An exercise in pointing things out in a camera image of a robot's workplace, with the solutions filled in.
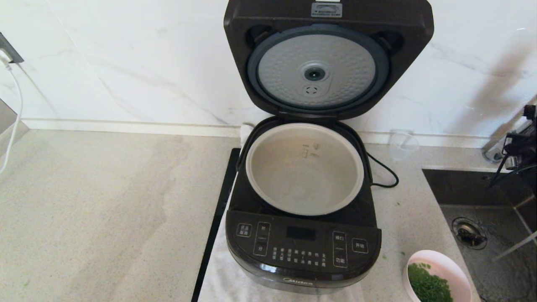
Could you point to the black rice cooker lid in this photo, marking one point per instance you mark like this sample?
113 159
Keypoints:
327 19

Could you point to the pink bowl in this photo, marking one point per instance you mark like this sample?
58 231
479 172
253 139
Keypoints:
452 269

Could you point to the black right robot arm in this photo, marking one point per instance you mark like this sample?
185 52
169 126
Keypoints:
522 149

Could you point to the white inner pot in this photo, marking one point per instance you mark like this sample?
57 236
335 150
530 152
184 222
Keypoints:
302 180

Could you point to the black rice cooker body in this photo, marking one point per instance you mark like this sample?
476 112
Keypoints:
302 249

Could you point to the white towel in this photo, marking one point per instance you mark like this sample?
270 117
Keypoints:
222 277

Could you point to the clear measuring cup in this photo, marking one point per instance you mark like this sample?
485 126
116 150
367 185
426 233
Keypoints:
403 144

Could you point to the steel sink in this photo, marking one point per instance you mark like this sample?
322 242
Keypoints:
470 188

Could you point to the chopped green vegetables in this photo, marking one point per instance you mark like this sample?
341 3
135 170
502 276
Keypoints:
428 286

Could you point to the metal sink drain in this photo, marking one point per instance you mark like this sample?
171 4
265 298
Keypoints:
469 235

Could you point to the chrome faucet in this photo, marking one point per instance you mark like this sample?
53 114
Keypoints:
493 153

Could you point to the grey metal panel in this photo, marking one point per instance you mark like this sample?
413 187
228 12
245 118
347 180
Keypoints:
6 121

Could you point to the dark wall socket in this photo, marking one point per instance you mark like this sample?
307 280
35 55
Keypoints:
8 49

